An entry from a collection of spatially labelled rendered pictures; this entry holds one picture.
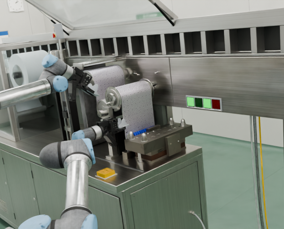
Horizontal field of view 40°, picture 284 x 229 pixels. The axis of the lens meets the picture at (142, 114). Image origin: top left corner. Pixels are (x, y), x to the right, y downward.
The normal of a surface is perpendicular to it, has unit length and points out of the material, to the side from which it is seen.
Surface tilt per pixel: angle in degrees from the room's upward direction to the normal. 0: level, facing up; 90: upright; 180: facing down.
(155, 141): 90
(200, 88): 90
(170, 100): 90
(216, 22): 90
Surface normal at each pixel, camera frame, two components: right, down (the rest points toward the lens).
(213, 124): -0.73, 0.24
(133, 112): 0.67, 0.10
